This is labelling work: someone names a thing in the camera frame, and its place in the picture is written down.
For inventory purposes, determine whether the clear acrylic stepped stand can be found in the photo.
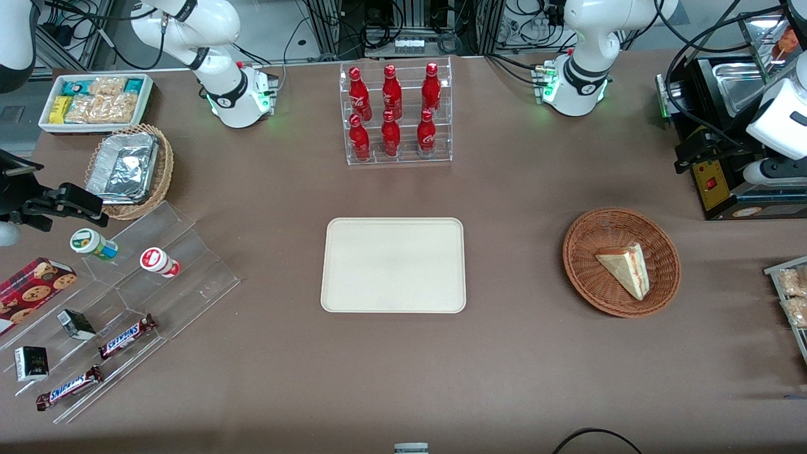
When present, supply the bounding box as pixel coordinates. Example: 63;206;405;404
0;201;241;424

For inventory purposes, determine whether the red lid yogurt cup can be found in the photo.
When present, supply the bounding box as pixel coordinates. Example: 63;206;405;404
139;247;182;279

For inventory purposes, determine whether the oval tan wicker basket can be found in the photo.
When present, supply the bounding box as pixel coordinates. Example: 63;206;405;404
84;123;175;221

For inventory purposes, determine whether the red cookie box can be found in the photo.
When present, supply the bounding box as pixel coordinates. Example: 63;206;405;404
0;257;78;337

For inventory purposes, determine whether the aluminium frame rack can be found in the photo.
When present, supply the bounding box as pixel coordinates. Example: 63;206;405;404
308;0;508;57

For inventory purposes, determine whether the triangular sandwich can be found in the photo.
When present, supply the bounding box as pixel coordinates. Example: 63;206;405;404
595;242;651;301

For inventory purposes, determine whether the beige plastic tray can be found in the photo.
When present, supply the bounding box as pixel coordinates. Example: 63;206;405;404
320;218;467;314

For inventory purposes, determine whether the black countertop appliance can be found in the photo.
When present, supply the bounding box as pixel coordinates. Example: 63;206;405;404
656;54;807;221

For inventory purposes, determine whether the green lid yogurt cup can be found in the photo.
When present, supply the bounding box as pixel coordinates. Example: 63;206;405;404
69;228;119;262

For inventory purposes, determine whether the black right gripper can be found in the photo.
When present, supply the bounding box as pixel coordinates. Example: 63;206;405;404
0;149;110;231

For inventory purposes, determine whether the black cable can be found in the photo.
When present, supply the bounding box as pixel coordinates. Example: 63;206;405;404
552;428;644;454

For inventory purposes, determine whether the clear bag of snacks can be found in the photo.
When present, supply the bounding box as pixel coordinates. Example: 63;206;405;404
781;298;807;329
775;266;807;298

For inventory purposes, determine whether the white rectangular snack bin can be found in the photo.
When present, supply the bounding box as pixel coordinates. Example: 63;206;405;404
38;73;155;136

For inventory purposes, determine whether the clear bag of crackers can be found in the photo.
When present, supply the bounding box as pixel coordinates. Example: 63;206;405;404
88;76;129;96
65;93;139;124

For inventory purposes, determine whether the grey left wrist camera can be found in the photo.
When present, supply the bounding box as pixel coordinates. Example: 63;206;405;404
742;158;807;187

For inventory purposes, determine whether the grey tray of snack bags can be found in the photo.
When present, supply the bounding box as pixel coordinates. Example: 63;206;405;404
764;255;807;366

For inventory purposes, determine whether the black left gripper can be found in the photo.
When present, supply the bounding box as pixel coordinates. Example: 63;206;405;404
673;125;767;175

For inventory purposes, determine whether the small black box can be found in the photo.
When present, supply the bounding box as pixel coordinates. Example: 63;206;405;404
57;309;96;341
14;346;49;383

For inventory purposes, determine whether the clear acrylic bottle rack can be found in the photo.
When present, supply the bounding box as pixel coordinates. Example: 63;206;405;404
339;57;453;166

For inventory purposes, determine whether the round brown wicker basket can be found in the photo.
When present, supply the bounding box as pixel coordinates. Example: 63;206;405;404
562;207;682;318

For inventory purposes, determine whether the red cola bottle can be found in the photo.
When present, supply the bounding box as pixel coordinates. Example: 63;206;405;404
382;64;403;120
381;110;402;158
417;108;437;158
349;67;373;122
422;62;442;114
349;113;371;162

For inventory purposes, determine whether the Snickers chocolate bar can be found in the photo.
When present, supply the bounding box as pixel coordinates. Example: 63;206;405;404
35;364;105;412
98;313;157;361

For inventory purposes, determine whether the aluminium foil container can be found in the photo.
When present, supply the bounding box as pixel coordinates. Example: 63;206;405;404
86;132;160;206

